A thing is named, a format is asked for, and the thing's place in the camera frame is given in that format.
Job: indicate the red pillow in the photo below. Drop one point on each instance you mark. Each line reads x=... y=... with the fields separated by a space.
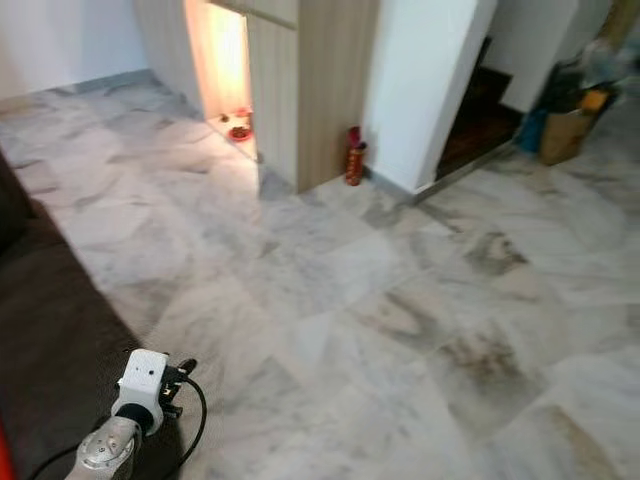
x=4 y=466

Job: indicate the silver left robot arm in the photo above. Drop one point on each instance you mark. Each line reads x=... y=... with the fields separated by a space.
x=108 y=450

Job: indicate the brown two-seat fabric sofa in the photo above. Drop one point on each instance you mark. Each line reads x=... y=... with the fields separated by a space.
x=60 y=350

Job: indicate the red altar offerings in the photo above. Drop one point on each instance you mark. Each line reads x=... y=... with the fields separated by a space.
x=238 y=127

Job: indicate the red orange bottle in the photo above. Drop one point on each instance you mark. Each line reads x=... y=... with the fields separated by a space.
x=355 y=160

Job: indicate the light wooden cabinet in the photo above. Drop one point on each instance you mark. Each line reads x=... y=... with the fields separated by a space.
x=335 y=90

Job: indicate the blue container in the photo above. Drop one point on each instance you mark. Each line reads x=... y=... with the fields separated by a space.
x=531 y=131

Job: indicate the brown cardboard carton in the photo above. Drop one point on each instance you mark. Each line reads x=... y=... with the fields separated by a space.
x=565 y=138

